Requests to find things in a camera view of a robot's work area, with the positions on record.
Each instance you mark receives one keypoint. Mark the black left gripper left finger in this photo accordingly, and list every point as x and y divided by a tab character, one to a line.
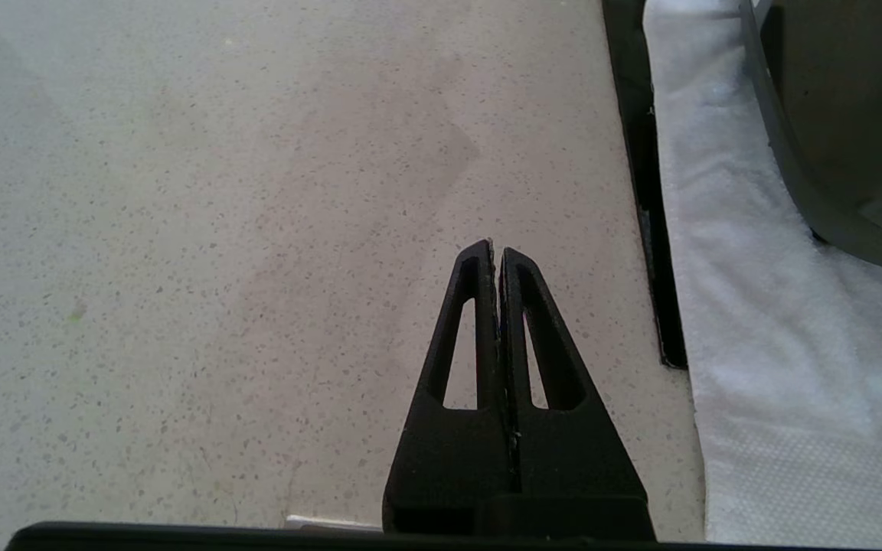
449	474

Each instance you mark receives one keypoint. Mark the black flat strip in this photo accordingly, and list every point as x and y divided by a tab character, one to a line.
644	191

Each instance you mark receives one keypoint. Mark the black rice cooker base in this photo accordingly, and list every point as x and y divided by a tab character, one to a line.
854	115

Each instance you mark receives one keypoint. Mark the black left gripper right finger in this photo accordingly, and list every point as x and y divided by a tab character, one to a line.
571	474

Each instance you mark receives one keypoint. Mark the white cloth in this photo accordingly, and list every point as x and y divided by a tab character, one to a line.
778	367

